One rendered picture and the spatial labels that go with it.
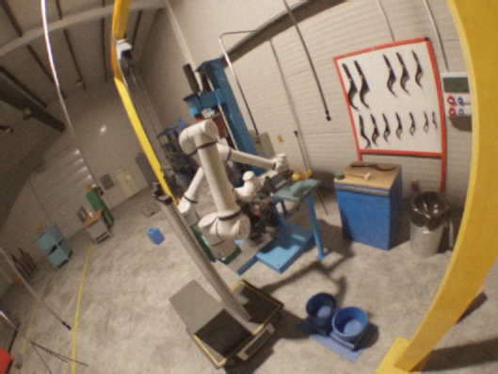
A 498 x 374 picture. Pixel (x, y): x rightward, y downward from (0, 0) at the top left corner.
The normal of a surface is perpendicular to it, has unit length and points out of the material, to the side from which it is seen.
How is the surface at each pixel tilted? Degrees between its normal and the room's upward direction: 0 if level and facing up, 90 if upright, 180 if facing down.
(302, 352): 0
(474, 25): 90
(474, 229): 90
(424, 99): 90
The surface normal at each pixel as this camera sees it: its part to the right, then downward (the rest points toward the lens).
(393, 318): -0.35, -0.86
